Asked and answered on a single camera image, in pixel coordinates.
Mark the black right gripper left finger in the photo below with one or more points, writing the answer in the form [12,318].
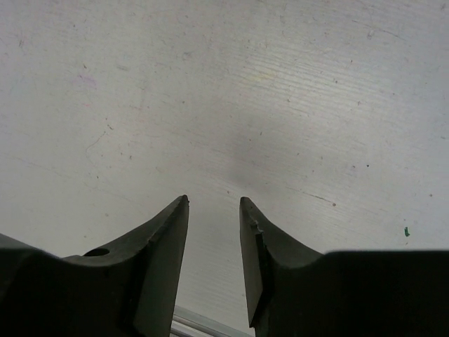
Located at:
[126,287]

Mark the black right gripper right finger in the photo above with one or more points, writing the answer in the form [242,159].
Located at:
[293,290]

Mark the aluminium frame rail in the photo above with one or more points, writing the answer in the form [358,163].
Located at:
[186,323]

